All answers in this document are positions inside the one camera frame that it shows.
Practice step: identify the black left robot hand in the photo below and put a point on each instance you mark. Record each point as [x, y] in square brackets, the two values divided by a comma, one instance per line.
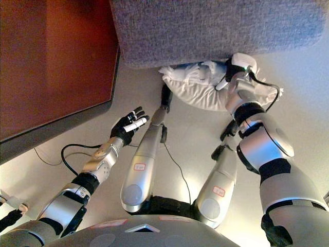
[123, 128]

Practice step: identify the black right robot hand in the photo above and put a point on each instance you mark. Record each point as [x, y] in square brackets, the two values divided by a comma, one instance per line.
[232, 70]

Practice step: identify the white fringed pillow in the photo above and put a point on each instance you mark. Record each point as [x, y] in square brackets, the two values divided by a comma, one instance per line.
[200, 95]

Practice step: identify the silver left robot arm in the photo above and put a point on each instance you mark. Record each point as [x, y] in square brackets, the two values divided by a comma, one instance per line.
[100, 164]

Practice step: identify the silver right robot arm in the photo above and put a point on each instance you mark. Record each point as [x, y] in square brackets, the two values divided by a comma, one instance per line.
[267, 146]

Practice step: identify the silver left robot leg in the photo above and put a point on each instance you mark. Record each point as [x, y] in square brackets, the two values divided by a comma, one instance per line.
[144, 159]

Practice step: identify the silver robot leg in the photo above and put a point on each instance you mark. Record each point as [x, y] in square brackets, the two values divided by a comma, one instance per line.
[218, 180]
[144, 159]

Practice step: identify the grey fabric armchair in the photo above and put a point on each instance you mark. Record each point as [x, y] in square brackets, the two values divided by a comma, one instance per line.
[205, 31]

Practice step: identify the reddish brown wooden desk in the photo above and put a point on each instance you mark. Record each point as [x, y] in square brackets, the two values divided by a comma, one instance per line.
[51, 64]

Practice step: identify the silver right robot leg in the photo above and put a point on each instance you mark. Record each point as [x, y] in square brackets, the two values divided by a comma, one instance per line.
[218, 180]

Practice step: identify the grey robot torso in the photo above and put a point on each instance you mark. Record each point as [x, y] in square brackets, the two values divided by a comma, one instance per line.
[144, 236]

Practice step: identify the small white beige object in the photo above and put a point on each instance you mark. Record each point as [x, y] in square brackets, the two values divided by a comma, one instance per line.
[13, 203]

